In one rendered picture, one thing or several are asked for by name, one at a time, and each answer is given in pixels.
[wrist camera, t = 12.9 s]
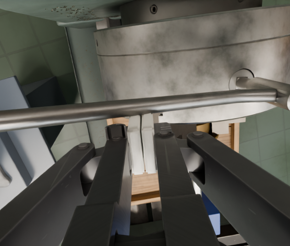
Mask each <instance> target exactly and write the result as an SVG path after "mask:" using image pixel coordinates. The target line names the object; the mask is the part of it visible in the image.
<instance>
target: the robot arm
mask: <svg viewBox="0 0 290 246"><path fill-rule="evenodd" d="M105 133H106V139H107V141H106V144H105V146H104V147H101V148H96V149H95V145H94V144H93V143H80V144H79V145H76V146H75V147H73V148H72V149H71V150H70V151H69V152H67V153H66V154H65V155H64V156H63V157H61V158H60V159H59V160H58V161H57V162H56V163H54V164H53V165H52V166H51V167H50V168H49V169H47V170H46V171H45V172H44V173H43V174H41V175H40V176H39V177H38V178H37V179H36V180H34V181H33V182H32V183H31V184H30V185H28V186H27V188H25V189H24V190H23V191H22V192H21V193H19V194H18V195H17V196H16V197H15V198H14V199H12V200H11V201H10V202H9V203H8V204H6V205H5V206H4V207H3V208H2V209H1V210H0V246H60V244H61V243H62V244H61V246H227V245H225V244H224V243H222V242H220V241H218V239H217V236H216V233H215V231H214V228H213V226H212V223H211V221H210V218H209V215H208V213H207V210H206V208H205V205H204V202H203V200H202V197H201V195H200V194H196V193H195V190H194V187H193V184H192V181H191V179H192V180H193V181H194V182H195V183H196V185H197V186H198V187H199V188H200V189H201V190H202V191H203V193H204V194H205V195H206V196H207V197H208V198H209V200H210V201H211V202H212V203H213V204H214V205H215V207H216V208H217V209H218V210H219V211H220V212H221V213H222V215H223V216H224V217H225V218H226V219H227V220H228V222H229V223H230V224H231V225H232V226H233V227H234V229H235V230H236V231H237V232H238V233H239V234H240V235H241V237H242V238H243V239H244V240H245V241H246V242H247V244H248V245H249V246H290V186H289V185H287V184H286V183H284V182H283V181H281V180H279V179H278V178H276V177H275V176H273V175H271V174H270V173H269V172H267V171H265V170H264V169H262V168H261V167H259V166H258V165H256V164H255V163H253V162H251V161H250V160H248V159H247V158H245V157H244V156H242V155H241V154H239V153H237V152H236V151H234V150H233V149H231V148H230V147H228V146H227V145H225V144H223V143H222V142H221V141H219V140H217V139H216V138H214V137H213V136H211V135H210V134H208V133H206V132H202V131H196V132H192V133H189V134H187V139H178V138H176V136H175V134H174V133H173V132H172V129H171V126H170V124H169V123H167V122H164V123H154V121H153V114H151V113H149V114H144V115H136V116H130V117H129V123H128V126H126V125H125V124H123V123H116V124H111V125H108V126H106V127H105ZM144 163H145V167H146V172H147V173H148V174H151V173H156V172H157V175H158V184H159V193H160V202H161V211H162V221H163V230H161V231H158V232H155V233H151V234H148V235H145V236H140V237H137V236H129V233H130V215H131V196H132V178H133V174H132V173H134V174H135V175H138V174H143V172H144ZM10 184H11V179H10V178H9V177H8V176H7V175H6V174H5V172H4V171H3V169H2V167H1V165H0V187H8V186H9V185H10Z"/></svg>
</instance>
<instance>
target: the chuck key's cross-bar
mask: <svg viewBox="0 0 290 246"><path fill-rule="evenodd" d="M276 98H277V90H276V89H237V90H225V91H214V92H203V93H192V94H181V95H170V96H159V97H148V98H137V99H126V100H115V101H104V102H88V103H77V104H66V105H55V106H44V107H33V108H22V109H11V110H0V132H6V131H14V130H22V129H30V128H38V127H46V126H54V125H62V124H70V123H81V122H89V121H97V120H105V119H113V118H121V117H129V116H136V115H144V114H149V113H151V114H152V113H161V112H169V111H177V110H185V109H193V108H201V107H208V106H217V105H225V104H232V103H260V102H275V101H276Z"/></svg>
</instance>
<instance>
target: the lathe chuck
mask: <svg viewBox="0 0 290 246"><path fill-rule="evenodd" d="M97 57H98V63H99V68H100V73H101V79H102V84H103V90H104V95H105V101H115V100H126V99H137V98H148V97H159V96H170V95H181V94H192V93H203V92H214V91H225V90H229V80H230V78H231V76H232V75H233V74H234V73H235V72H236V71H237V70H239V69H243V68H244V69H247V70H249V71H251V73H252V75H253V77H260V78H264V79H269V80H273V81H277V82H283V83H287V84H290V35H286V36H282V37H277V38H272V39H266V40H260V41H252V42H246V43H239V44H232V45H224V46H217V47H208V48H200V49H191V50H182V51H172V52H161V53H150V54H135V55H99V54H97ZM276 107H277V106H275V105H273V104H270V103H267V102H245V103H232V104H225V105H217V106H208V107H201V108H193V109H185V110H177V111H169V112H163V114H161V115H159V116H158V118H159V123H164V122H167V123H169V124H198V123H214V122H222V121H229V120H235V119H240V118H245V117H249V116H253V115H257V114H260V113H263V112H266V111H269V110H271V109H274V108H276Z"/></svg>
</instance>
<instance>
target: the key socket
mask: <svg viewBox="0 0 290 246"><path fill-rule="evenodd" d="M237 77H247V78H248V79H252V78H253V75H252V73H251V71H249V70H247V69H244V68H243V69H239V70H237V71H236V72H235V73H234V74H233V75H232V76H231V78H230V80H229V90H237V89H236V88H235V87H236V79H237Z"/></svg>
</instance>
